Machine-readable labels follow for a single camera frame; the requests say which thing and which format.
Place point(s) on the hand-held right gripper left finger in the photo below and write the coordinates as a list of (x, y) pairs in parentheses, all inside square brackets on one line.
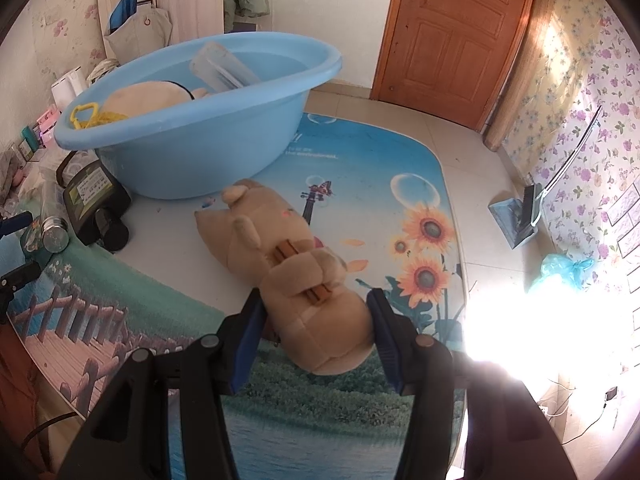
[(245, 345)]

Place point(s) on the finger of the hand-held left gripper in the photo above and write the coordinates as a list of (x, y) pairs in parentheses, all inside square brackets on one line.
[(20, 277), (15, 226)]

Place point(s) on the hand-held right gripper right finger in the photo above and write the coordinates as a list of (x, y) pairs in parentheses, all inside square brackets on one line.
[(387, 345)]

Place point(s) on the clear labelled plastic bottle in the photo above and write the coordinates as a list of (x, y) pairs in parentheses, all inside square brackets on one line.
[(50, 210)]

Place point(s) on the clear floss pick box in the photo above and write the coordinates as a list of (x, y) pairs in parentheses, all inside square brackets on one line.
[(47, 172)]

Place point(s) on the dark green bottle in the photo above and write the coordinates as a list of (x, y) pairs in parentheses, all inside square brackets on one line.
[(90, 190)]

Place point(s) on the beige plush toy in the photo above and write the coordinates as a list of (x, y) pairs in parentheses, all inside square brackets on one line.
[(280, 230)]

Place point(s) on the blue plastic basin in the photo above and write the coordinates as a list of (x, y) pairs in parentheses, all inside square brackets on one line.
[(200, 145)]

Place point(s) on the scenic printed desktop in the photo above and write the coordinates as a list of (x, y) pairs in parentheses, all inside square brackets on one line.
[(350, 170)]

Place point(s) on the grey cloth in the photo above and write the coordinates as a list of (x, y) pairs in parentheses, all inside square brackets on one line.
[(10, 175)]

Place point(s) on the small green box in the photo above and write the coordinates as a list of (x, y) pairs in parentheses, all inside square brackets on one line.
[(29, 137)]

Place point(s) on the pink bottle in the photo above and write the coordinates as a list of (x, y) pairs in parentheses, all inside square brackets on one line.
[(50, 125)]

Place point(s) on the white electric kettle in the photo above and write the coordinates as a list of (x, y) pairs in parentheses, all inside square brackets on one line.
[(67, 87)]

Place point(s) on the blue plastic bag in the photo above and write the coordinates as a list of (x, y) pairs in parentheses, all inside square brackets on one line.
[(560, 267)]

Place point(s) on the beige canvas bag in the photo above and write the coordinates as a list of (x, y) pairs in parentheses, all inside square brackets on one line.
[(140, 35)]

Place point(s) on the white wardrobe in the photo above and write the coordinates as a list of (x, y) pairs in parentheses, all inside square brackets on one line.
[(195, 0)]

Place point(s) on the wooden door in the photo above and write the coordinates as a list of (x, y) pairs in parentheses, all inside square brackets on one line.
[(450, 45)]

